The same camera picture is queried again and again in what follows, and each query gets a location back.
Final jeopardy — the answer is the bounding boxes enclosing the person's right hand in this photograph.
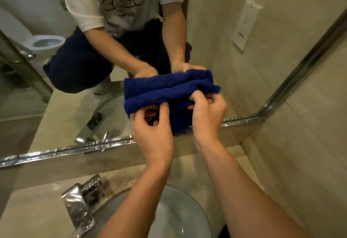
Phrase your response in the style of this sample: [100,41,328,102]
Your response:
[187,90,228,149]

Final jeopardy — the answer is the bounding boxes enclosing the person's left hand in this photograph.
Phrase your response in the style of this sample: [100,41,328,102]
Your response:
[129,102,175,169]

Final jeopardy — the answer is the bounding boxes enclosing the blue microfibre cloth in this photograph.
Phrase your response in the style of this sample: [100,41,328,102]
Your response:
[124,79,222,135]

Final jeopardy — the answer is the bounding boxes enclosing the silver framed wall mirror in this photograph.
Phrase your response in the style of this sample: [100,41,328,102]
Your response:
[0,0,347,168]

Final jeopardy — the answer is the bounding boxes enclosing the person's left forearm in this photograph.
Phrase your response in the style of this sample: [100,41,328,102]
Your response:
[96,162,173,238]

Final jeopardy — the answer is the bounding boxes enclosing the person's right forearm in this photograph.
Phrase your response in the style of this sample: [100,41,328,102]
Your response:
[194,137,312,238]

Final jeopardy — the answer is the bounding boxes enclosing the person's dark blue trousers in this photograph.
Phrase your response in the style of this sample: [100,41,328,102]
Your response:
[218,224,231,238]

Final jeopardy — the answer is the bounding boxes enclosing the white ceramic sink basin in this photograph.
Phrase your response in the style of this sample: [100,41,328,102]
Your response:
[81,185,212,238]

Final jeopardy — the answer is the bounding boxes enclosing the chrome sink faucet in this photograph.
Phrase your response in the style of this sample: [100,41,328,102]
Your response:
[61,174,105,238]

